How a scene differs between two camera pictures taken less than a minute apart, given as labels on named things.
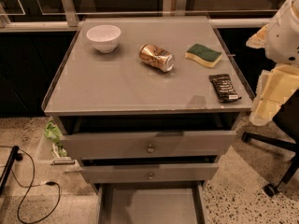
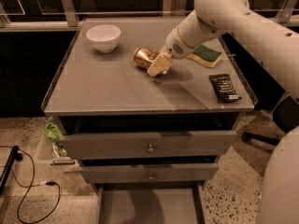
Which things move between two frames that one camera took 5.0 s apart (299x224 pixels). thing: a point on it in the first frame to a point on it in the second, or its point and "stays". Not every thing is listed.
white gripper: [283, 37] to [174, 46]
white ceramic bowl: [104, 36] stays
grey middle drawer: [156, 173] stays
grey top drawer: [99, 145] stays
